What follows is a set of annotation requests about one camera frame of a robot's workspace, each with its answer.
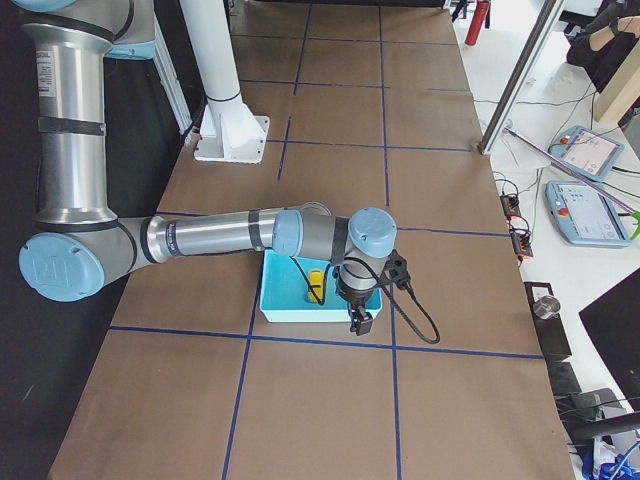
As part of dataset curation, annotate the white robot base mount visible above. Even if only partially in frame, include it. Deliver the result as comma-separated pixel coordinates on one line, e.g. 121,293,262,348
194,100,270,164

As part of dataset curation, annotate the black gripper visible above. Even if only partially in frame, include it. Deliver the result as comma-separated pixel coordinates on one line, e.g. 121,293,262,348
334,264,381,335

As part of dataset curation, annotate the teach pendant tablet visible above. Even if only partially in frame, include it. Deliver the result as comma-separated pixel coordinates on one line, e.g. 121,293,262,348
545,181,631,248
548,126,624,182

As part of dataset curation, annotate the red cylinder bottle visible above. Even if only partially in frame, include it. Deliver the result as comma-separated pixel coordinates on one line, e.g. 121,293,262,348
464,0,491,46

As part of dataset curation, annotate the small metal cup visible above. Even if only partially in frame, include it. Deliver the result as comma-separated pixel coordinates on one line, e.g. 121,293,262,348
532,295,561,320

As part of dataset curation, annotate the turquoise plastic storage bin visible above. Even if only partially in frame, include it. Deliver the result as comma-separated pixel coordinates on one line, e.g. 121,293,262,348
258,249,384,324

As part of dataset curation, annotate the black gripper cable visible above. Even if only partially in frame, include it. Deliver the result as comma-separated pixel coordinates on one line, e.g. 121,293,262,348
292,254,441,345

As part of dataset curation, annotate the yellow beetle toy car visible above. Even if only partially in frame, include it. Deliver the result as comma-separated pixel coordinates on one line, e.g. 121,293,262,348
307,269,325,305

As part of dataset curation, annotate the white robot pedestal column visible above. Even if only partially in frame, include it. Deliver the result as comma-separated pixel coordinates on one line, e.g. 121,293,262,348
180,0,241,102

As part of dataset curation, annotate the near teach pendant tablet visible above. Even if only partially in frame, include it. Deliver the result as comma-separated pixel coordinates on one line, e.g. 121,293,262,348
545,181,631,248

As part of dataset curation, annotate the aluminium frame post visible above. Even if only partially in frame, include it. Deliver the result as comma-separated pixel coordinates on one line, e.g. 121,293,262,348
478,0,564,155

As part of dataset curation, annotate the far teach pendant tablet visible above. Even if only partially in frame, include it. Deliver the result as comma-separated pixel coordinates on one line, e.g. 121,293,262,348
548,126,624,182

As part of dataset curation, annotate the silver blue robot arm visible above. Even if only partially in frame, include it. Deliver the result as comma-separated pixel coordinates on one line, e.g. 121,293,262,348
19,1,397,335

